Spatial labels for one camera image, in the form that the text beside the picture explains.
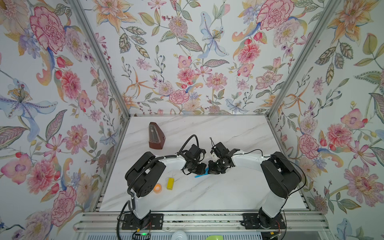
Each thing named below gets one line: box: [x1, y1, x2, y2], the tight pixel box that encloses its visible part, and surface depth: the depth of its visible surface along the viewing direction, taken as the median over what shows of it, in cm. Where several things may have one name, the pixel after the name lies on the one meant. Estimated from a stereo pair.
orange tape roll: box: [153, 183, 163, 194], surface depth 86 cm
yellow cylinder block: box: [167, 177, 175, 191], surface depth 88 cm
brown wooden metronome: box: [149, 122, 166, 150], surface depth 98 cm
